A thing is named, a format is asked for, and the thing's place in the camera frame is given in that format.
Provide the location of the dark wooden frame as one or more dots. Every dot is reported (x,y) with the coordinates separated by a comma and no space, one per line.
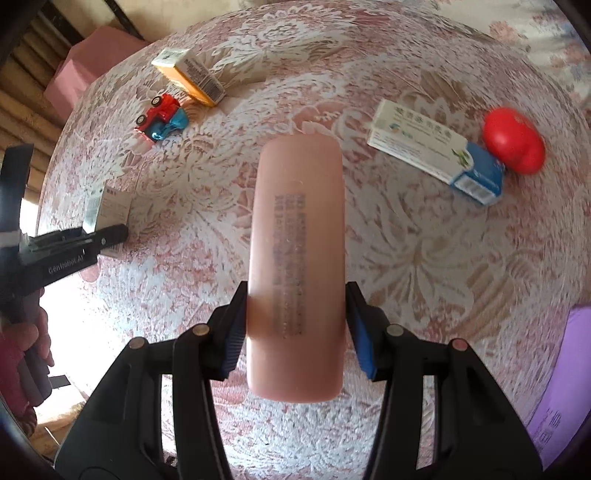
(127,21)

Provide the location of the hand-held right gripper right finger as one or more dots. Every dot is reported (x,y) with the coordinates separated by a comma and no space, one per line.
(361,334)

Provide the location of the red heart-shaped ball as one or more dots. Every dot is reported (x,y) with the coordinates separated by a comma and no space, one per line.
(512,141)

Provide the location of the floral bedsheet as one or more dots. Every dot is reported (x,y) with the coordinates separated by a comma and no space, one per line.
(531,37)

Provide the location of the white and blue long box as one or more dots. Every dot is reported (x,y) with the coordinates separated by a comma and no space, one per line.
(429,147)

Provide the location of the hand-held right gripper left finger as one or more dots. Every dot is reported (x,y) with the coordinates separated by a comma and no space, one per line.
(233,334)

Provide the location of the pink cloth-covered stool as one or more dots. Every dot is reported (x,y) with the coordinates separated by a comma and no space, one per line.
(87,64)

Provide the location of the person's left forearm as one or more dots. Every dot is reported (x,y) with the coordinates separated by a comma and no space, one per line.
(14,374)

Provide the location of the orange and white box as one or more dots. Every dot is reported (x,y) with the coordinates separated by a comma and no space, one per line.
(189,76)

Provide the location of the pink oblong case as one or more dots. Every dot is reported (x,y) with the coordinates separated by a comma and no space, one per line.
(295,258)

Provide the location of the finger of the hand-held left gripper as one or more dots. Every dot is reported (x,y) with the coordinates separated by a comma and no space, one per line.
(111,234)

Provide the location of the beige cardboard box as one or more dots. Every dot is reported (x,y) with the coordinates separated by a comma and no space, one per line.
(111,207)

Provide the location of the red and blue toy car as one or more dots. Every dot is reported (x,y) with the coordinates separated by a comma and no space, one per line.
(161,117)

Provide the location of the purple cardboard box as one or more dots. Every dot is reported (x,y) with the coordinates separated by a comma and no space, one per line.
(563,387)

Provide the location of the beige patterned curtain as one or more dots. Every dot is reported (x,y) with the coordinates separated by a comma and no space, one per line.
(32,101)

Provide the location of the person's left hand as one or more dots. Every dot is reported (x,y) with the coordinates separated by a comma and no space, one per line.
(40,339)

